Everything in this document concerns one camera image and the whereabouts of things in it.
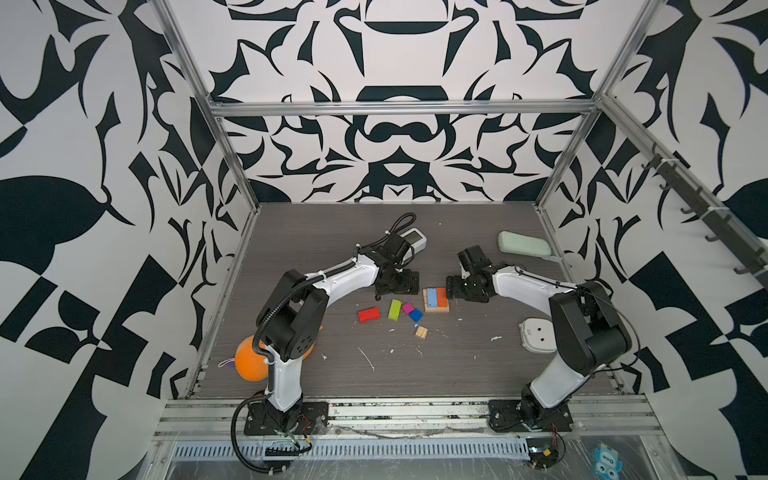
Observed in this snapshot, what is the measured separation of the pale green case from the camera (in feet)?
3.47

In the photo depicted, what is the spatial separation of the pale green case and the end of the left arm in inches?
16.1

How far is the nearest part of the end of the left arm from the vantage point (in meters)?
0.69
